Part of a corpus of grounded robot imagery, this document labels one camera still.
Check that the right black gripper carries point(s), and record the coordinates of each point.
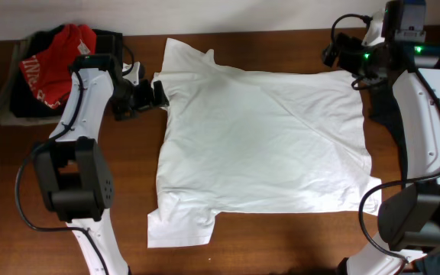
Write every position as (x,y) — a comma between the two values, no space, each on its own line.
(351,46)

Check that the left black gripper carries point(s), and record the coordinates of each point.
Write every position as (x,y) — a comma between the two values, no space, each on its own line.
(148,99)

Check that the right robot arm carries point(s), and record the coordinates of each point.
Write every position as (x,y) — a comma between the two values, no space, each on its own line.
(409,221)

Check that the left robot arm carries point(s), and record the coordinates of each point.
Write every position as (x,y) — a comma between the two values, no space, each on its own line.
(74,178)

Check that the dark t-shirt white print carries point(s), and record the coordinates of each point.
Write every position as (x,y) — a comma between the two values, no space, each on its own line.
(385,111)

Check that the red folded t-shirt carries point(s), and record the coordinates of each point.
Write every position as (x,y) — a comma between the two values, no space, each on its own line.
(46,72)

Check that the grey folded garment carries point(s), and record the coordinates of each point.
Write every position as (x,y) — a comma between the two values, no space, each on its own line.
(7,118)

